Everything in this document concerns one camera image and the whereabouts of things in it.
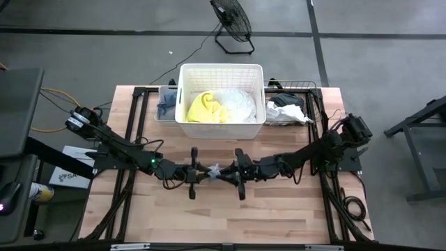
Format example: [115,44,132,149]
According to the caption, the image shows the yellow and white can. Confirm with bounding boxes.
[29,181,56,203]

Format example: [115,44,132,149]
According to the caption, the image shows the coiled black cable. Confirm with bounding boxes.
[340,172,373,234]

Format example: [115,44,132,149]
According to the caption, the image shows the white thin cloth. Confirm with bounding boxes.
[265,100,314,126]

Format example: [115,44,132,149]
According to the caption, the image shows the black monitor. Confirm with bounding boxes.
[0,67,45,160]

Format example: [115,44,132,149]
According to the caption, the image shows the black metal stand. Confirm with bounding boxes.
[383,94,446,203]

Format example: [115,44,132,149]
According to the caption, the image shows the cream perforated plastic laundry basket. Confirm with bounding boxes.
[174,63,268,140]

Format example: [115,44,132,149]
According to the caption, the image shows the black desk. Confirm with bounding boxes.
[0,155,38,245]

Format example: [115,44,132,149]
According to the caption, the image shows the grey sock with blue stripe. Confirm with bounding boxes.
[207,162,223,181]

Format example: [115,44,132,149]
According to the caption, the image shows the silver metal bracket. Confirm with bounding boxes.
[305,245,345,251]
[110,243,151,251]

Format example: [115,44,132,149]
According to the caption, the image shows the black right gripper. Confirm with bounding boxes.
[216,149,282,201]

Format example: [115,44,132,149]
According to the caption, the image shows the small white plastic bin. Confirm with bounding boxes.
[154,85,180,126]

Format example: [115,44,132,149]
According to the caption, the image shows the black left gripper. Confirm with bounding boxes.
[162,146,214,200]

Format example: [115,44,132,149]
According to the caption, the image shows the black floor fan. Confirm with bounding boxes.
[209,0,256,56]

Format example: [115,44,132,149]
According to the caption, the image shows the white knitted lace cloth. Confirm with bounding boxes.
[212,88,258,123]

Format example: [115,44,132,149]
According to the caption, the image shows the grey briefs with black waistband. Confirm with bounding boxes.
[269,92,307,109]

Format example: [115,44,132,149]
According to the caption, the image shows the yellow cloth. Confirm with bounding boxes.
[185,90,229,124]

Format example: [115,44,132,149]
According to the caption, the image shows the metal wire basket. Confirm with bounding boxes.
[263,79,323,127]

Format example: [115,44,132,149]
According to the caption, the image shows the black fan power cable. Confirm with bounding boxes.
[149,22,222,86]

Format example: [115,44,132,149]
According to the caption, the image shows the black computer mouse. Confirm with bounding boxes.
[0,181,22,214]

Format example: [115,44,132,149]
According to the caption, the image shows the white printed cardboard box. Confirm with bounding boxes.
[48,145,98,190]

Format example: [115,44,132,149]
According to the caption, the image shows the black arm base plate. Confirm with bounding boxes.
[336,146,363,174]
[85,142,140,172]

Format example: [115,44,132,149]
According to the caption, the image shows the yellow cable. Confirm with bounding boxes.
[29,86,83,134]

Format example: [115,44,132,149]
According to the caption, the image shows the black metal rig frame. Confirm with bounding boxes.
[78,85,376,245]

